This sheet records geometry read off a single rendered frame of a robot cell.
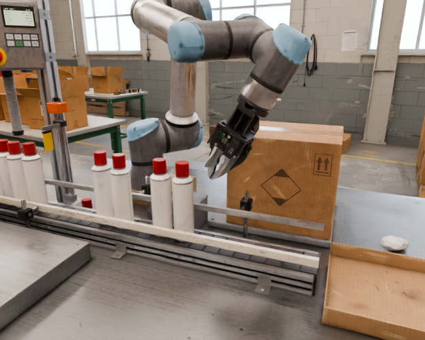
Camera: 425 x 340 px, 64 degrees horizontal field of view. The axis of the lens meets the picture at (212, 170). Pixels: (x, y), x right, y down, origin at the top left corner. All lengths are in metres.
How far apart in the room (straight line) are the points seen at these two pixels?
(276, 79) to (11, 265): 0.70
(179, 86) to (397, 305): 0.84
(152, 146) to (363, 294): 0.77
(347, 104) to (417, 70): 1.05
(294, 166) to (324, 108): 5.18
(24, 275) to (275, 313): 0.54
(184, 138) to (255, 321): 0.70
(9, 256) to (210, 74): 6.13
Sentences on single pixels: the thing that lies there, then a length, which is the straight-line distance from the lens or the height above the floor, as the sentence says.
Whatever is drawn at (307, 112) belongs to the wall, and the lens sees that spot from 6.17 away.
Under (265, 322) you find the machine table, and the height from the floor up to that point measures 0.83.
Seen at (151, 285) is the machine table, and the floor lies 0.83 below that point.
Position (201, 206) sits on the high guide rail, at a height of 0.96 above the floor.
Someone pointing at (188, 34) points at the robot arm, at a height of 1.37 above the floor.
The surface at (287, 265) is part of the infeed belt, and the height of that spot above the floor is 0.88.
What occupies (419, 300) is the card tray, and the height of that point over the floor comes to 0.83.
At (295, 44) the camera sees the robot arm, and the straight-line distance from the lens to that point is 0.67.
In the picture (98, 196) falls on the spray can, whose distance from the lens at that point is 0.98.
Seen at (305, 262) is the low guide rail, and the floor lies 0.91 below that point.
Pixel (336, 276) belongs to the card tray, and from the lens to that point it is 0.89.
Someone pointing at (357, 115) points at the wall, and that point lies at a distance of 6.03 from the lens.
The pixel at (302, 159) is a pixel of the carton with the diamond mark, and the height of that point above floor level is 1.07.
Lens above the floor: 1.33
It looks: 19 degrees down
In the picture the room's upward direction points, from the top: straight up
